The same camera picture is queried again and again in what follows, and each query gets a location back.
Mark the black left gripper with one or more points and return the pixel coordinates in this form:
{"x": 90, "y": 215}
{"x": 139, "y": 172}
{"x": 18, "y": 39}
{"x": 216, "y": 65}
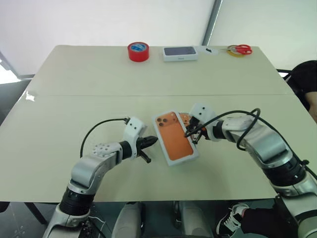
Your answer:
{"x": 140, "y": 146}

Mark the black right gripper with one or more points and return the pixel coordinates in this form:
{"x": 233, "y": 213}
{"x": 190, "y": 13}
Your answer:
{"x": 200, "y": 130}

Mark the orange phone box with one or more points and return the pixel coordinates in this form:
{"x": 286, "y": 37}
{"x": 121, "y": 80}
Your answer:
{"x": 174, "y": 138}

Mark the orange smartphone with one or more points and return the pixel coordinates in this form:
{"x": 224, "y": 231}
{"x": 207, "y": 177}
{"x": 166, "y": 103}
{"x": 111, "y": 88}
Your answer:
{"x": 184, "y": 118}

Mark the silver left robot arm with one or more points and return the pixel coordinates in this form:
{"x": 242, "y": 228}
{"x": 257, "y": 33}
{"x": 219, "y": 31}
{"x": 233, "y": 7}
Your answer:
{"x": 89, "y": 168}

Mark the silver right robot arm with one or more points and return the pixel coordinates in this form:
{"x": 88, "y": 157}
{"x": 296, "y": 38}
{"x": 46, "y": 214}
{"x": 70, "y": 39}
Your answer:
{"x": 270, "y": 146}

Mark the white box with dark phone print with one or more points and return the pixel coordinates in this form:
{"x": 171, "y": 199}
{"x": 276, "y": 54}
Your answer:
{"x": 179, "y": 50}

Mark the grey rounded shape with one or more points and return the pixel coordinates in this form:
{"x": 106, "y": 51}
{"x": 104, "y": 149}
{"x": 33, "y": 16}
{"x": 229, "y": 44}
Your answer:
{"x": 193, "y": 220}
{"x": 130, "y": 220}

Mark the clear bag with black part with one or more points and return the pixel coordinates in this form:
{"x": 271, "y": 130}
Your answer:
{"x": 208, "y": 50}

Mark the black and white sneaker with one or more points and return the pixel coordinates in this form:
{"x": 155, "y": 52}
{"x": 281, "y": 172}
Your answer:
{"x": 231, "y": 219}

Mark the yellow tape roll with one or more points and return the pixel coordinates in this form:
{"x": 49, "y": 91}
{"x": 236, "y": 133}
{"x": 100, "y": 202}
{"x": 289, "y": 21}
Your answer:
{"x": 232, "y": 53}

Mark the red tape roll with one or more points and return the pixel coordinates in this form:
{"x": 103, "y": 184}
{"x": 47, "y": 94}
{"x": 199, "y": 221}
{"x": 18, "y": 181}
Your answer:
{"x": 138, "y": 57}

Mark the black trouser leg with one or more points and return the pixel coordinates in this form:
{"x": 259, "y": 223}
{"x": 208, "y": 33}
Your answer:
{"x": 267, "y": 220}

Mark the person in black top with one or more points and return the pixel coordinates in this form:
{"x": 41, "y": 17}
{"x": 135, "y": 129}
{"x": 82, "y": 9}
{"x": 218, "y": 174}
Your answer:
{"x": 305, "y": 77}

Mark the grey table leg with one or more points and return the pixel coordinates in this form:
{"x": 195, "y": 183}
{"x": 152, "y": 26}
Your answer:
{"x": 36, "y": 213}

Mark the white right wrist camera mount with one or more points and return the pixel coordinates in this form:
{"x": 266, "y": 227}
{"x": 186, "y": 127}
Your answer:
{"x": 203, "y": 111}

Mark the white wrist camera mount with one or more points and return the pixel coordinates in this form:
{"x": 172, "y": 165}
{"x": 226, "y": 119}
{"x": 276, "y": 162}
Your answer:
{"x": 135, "y": 126}
{"x": 203, "y": 111}

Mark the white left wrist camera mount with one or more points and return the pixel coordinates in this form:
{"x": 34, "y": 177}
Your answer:
{"x": 135, "y": 126}

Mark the grey window frame post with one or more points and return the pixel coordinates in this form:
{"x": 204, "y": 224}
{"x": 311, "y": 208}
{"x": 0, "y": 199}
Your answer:
{"x": 211, "y": 22}

